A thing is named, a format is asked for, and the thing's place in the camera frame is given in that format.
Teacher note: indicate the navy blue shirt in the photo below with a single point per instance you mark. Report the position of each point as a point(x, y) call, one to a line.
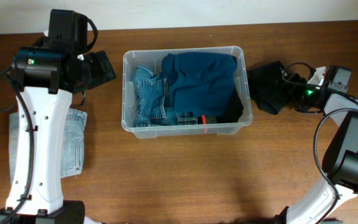
point(200, 82)

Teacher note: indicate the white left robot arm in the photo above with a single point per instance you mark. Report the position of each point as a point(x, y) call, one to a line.
point(36, 192)

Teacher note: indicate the black shorts red grey waistband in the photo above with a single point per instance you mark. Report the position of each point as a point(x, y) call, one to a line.
point(233, 112)

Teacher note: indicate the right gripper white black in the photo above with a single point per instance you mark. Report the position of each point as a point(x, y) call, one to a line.
point(296, 91)

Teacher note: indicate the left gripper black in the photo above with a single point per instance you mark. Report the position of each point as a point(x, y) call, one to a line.
point(99, 71)

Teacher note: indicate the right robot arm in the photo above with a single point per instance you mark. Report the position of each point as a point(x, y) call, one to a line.
point(338, 168)

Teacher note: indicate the black shirt white logo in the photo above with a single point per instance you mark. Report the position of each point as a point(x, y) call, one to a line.
point(267, 88)

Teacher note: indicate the light blue jeans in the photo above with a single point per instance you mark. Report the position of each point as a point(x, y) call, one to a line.
point(73, 153)

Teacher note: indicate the dark blue jeans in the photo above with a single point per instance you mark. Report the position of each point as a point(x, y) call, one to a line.
point(151, 91)

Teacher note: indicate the clear plastic storage bin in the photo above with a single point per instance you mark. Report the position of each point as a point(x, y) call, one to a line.
point(153, 59)

